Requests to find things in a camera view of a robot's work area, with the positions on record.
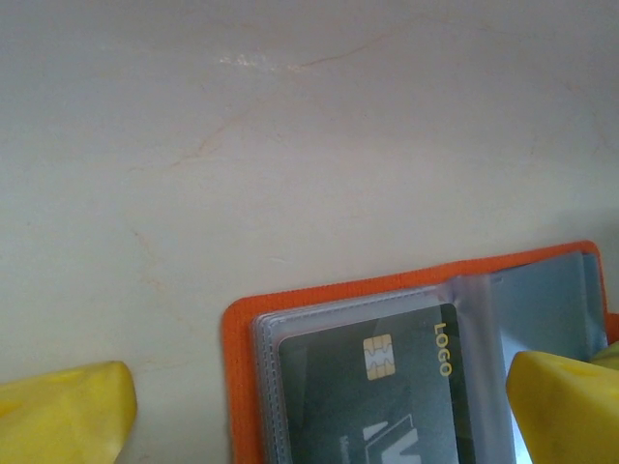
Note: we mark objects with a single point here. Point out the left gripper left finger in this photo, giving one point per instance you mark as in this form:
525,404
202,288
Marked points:
58,420

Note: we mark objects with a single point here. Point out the orange card holder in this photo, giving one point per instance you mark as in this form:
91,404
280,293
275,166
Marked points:
338,290

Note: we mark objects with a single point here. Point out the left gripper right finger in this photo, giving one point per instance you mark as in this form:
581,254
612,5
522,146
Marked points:
570,415

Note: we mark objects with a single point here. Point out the black VIP card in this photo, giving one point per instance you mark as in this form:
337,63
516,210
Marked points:
338,411

